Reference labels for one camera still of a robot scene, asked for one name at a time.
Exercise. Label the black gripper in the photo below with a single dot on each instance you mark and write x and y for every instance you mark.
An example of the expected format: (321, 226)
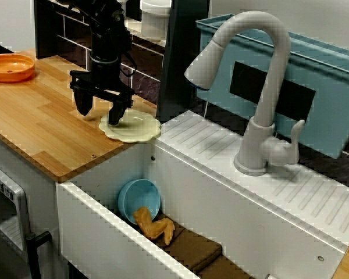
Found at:
(104, 75)

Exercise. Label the cream flower-shaped plate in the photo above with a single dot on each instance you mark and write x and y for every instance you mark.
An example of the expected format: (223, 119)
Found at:
(139, 128)

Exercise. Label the light blue bowl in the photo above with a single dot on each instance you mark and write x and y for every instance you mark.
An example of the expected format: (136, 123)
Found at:
(142, 197)

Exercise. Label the tan toy chicken wing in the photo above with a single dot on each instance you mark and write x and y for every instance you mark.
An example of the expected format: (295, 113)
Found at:
(151, 228)

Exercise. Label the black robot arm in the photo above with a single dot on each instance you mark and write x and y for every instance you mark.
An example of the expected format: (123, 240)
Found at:
(107, 29)

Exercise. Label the wooden countertop board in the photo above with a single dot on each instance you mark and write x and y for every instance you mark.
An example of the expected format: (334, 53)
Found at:
(61, 165)

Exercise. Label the cream shelf ledge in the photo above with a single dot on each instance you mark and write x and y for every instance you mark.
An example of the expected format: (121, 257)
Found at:
(136, 28)

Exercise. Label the orange plate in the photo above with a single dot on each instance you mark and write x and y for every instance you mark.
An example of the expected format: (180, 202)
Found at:
(11, 69)

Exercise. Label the large white jar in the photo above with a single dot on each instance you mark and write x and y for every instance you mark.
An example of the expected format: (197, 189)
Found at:
(154, 20)

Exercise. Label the grey appliance door panel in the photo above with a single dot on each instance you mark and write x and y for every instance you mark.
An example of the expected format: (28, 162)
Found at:
(17, 203)

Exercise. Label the white toy sink unit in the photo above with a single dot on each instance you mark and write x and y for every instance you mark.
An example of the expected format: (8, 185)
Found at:
(221, 203)

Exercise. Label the brown folded cloth mat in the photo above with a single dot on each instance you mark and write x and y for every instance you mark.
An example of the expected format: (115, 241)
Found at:
(192, 250)

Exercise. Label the black rectangular label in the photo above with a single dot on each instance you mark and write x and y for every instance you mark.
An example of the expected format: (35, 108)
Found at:
(273, 90)

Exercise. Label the grey toy faucet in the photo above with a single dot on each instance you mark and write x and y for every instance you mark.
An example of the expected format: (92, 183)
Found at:
(279, 43)

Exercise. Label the teal plastic bin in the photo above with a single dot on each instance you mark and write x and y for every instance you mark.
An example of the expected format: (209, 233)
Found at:
(331, 87)

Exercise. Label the black upright post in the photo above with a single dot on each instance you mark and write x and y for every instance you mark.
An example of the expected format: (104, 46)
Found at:
(177, 58)

